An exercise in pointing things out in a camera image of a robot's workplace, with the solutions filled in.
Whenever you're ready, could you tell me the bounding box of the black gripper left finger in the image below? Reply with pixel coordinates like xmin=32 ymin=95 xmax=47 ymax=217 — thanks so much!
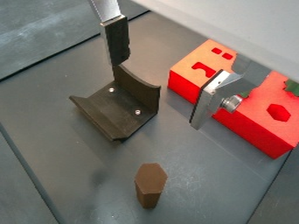
xmin=88 ymin=0 xmax=131 ymax=66

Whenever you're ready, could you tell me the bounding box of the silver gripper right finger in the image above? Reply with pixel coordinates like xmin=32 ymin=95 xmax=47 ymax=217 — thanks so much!
xmin=190 ymin=54 xmax=271 ymax=130

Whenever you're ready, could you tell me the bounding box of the brown hexagon block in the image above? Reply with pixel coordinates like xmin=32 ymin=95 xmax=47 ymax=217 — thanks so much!
xmin=135 ymin=163 xmax=168 ymax=209

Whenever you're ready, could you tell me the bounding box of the red shape board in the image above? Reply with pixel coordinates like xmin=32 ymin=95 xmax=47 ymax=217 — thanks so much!
xmin=168 ymin=39 xmax=299 ymax=158

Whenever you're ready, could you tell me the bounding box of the green star block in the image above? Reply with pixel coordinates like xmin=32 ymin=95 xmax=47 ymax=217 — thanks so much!
xmin=284 ymin=79 xmax=299 ymax=97

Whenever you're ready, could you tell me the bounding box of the black curved holder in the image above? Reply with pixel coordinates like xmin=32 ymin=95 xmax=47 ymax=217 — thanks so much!
xmin=69 ymin=65 xmax=162 ymax=141

